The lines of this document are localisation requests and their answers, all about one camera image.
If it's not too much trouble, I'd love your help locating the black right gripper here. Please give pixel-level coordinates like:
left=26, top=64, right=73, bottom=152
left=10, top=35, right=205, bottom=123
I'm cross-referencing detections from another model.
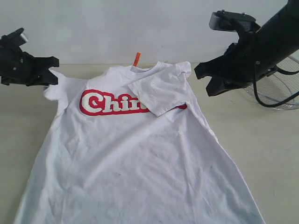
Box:
left=194, top=35, right=277, bottom=96

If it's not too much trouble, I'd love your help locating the round metal wire mesh basket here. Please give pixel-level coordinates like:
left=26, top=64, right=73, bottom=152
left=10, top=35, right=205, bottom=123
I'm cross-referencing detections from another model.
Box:
left=256, top=52, right=299, bottom=105

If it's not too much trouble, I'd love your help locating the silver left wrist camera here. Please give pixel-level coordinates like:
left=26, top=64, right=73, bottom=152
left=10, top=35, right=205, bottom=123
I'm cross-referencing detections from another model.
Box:
left=0, top=28, right=28, bottom=49

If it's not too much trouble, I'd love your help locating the orange shirt neck tag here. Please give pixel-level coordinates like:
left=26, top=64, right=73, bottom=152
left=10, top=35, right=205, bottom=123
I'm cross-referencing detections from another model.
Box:
left=133, top=52, right=141, bottom=67

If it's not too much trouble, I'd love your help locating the white t-shirt with red logo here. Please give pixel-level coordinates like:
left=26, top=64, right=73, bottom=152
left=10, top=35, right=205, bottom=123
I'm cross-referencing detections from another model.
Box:
left=14, top=62, right=264, bottom=224

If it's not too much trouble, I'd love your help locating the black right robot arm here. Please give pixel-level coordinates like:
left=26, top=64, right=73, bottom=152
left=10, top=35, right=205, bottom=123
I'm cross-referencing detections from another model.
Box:
left=194, top=0, right=299, bottom=97

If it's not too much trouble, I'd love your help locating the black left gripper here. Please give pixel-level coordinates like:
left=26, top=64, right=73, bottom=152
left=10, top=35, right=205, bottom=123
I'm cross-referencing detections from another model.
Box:
left=0, top=47, right=59, bottom=86

